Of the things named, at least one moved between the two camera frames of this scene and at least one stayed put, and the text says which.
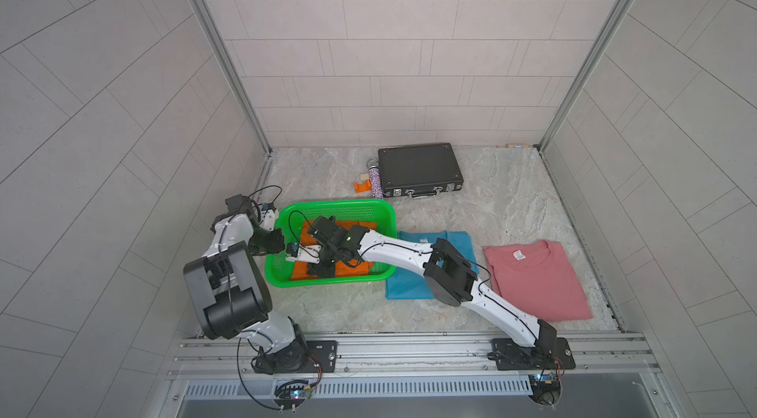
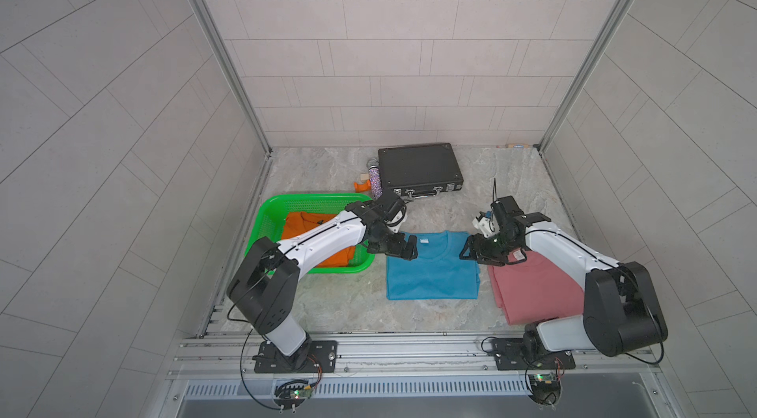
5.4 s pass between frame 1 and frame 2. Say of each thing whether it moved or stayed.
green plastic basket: moved
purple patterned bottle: stayed
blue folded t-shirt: stayed
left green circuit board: stayed
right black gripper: moved
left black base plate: stayed
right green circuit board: stayed
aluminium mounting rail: stayed
